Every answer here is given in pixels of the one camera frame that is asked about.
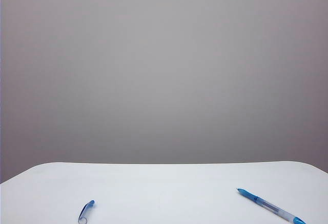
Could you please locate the blue translucent pen cap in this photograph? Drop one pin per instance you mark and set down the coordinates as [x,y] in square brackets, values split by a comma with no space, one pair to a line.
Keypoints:
[84,210]

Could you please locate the blue translucent ballpoint pen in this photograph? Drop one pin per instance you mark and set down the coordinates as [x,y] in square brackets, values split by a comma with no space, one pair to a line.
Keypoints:
[266,204]

